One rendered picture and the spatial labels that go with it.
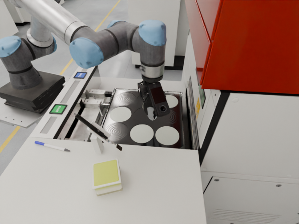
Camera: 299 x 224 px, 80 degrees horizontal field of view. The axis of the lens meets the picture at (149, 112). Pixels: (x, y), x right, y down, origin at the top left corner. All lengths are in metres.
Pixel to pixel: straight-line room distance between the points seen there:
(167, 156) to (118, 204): 0.21
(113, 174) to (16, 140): 1.85
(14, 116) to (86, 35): 0.76
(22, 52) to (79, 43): 0.65
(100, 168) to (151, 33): 0.39
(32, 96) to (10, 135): 1.33
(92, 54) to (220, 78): 0.31
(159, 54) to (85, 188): 0.44
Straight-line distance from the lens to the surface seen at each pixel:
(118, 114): 0.84
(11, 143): 2.29
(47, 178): 0.66
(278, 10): 0.42
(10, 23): 4.70
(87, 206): 0.58
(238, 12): 0.39
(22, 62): 1.11
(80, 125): 0.87
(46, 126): 0.82
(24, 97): 1.10
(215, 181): 0.86
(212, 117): 0.53
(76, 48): 0.49
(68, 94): 0.93
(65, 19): 0.57
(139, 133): 0.76
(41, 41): 1.09
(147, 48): 0.52
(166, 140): 0.74
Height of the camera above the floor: 1.49
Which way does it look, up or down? 45 degrees down
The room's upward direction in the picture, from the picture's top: straight up
